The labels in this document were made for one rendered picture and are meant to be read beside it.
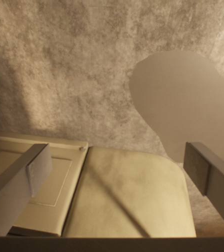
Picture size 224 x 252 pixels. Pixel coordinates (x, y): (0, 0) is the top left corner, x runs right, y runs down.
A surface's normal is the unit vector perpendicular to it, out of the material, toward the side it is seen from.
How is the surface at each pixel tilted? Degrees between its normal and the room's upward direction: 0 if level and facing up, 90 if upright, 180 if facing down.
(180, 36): 0
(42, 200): 90
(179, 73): 0
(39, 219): 90
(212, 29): 0
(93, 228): 90
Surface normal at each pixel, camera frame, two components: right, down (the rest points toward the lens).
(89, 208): 0.02, -0.76
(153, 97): -0.14, 0.65
